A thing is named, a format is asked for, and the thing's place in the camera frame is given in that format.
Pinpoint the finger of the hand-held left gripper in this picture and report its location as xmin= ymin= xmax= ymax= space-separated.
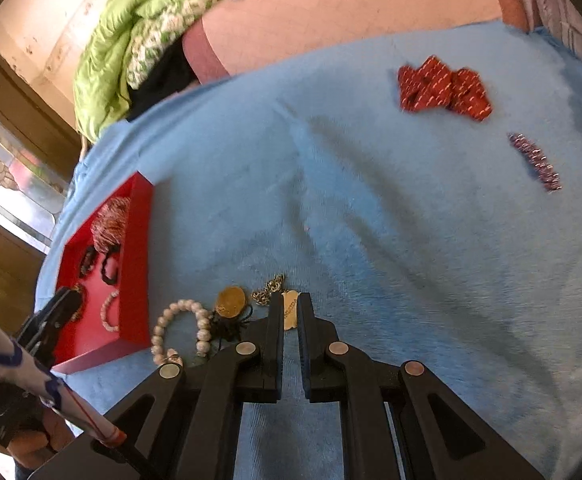
xmin=18 ymin=287 xmax=84 ymax=357

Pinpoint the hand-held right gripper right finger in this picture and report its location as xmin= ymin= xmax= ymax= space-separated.
xmin=297 ymin=293 xmax=542 ymax=480

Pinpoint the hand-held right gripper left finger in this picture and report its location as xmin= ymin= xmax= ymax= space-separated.
xmin=104 ymin=292 xmax=286 ymax=480

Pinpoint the leopard print scrunchie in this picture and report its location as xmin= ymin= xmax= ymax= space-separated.
xmin=57 ymin=282 xmax=88 ymax=325

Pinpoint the gold tag chain necklace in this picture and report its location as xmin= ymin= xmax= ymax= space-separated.
xmin=251 ymin=274 xmax=300 ymax=332

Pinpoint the small white bead bracelet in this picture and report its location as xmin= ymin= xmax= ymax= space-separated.
xmin=100 ymin=289 xmax=122 ymax=333

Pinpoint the rhinestone ball hair tie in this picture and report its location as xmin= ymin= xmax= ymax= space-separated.
xmin=78 ymin=245 xmax=97 ymax=279

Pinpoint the black satin scrunchie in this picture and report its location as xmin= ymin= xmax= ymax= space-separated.
xmin=99 ymin=245 xmax=122 ymax=285

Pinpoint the red jewelry box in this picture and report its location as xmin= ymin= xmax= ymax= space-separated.
xmin=50 ymin=171 xmax=156 ymax=375

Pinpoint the red plaid scrunchie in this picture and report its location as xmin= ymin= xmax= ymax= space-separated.
xmin=90 ymin=196 xmax=132 ymax=253

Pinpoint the person's left hand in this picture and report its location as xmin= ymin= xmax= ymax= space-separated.
xmin=14 ymin=422 xmax=75 ymax=470

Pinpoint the round gold medallion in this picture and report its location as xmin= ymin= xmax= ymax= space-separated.
xmin=215 ymin=286 xmax=248 ymax=319

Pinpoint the blue blanket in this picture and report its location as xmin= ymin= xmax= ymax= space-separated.
xmin=36 ymin=20 xmax=582 ymax=480

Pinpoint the stained glass window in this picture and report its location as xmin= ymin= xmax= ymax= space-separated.
xmin=0 ymin=95 xmax=72 ymax=256

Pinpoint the dark cloth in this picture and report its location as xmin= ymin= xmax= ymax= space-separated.
xmin=125 ymin=37 xmax=203 ymax=122

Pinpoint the red dotted scrunchie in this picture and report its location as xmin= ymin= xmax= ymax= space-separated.
xmin=397 ymin=59 xmax=492 ymax=122

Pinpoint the rhinestone hair clip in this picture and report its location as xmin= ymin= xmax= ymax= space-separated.
xmin=507 ymin=132 xmax=562 ymax=193

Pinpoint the green floral quilt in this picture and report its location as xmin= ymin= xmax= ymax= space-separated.
xmin=72 ymin=0 xmax=264 ymax=142

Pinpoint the cream pink-edged pillow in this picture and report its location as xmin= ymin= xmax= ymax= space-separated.
xmin=181 ymin=0 xmax=529 ymax=86

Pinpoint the thin black hair tie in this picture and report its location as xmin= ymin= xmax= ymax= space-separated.
xmin=211 ymin=307 xmax=257 ymax=351

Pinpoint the large white pearl bracelet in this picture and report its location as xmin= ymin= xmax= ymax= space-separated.
xmin=151 ymin=299 xmax=213 ymax=367

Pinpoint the wooden window frame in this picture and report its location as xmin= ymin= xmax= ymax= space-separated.
xmin=0 ymin=30 xmax=84 ymax=181

